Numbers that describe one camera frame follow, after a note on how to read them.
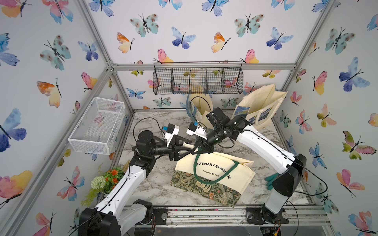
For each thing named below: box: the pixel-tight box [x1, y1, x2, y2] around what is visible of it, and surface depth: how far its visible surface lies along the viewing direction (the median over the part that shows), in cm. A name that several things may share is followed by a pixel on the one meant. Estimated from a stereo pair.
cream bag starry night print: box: [233, 83, 288, 130], surface depth 94 cm
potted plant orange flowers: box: [80, 162, 126, 207], surface depth 70 cm
